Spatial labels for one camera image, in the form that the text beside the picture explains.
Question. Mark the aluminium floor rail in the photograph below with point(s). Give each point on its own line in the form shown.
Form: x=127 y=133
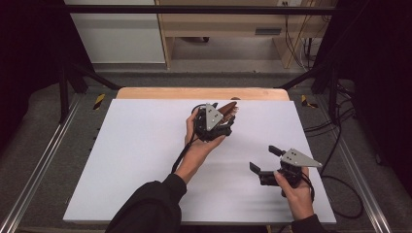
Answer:
x=362 y=181
x=35 y=174

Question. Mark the black caster wheel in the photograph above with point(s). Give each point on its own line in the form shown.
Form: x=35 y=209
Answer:
x=205 y=39

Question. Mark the black frame stand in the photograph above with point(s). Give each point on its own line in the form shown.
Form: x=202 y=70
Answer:
x=333 y=90
x=63 y=93

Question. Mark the yellow black floor tape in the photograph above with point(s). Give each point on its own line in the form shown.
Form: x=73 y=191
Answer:
x=99 y=101
x=307 y=103

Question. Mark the white power strip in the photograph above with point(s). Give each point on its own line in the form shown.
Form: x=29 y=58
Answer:
x=286 y=3

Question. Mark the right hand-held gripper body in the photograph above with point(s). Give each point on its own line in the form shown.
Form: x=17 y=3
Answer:
x=296 y=160

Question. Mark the brown wooden brush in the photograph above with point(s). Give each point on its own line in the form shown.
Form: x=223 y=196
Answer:
x=229 y=109

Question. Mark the black curtain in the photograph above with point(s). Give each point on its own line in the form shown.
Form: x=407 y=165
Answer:
x=375 y=81
x=29 y=64

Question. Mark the person's right hand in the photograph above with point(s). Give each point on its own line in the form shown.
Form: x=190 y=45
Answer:
x=299 y=200

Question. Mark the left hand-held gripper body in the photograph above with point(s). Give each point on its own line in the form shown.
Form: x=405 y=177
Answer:
x=212 y=118

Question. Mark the black horizontal frame bar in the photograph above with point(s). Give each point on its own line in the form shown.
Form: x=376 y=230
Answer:
x=194 y=9

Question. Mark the light wooden desk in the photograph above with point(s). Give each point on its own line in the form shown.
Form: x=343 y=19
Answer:
x=226 y=22

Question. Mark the person's left hand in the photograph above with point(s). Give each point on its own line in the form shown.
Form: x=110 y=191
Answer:
x=197 y=150

